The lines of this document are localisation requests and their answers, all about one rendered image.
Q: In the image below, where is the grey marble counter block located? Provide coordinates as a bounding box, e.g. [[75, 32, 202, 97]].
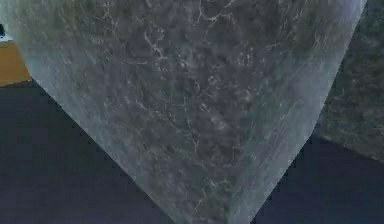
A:
[[0, 0, 384, 224]]

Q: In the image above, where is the orange wooden cabinet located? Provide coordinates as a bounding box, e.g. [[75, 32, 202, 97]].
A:
[[0, 41, 33, 88]]

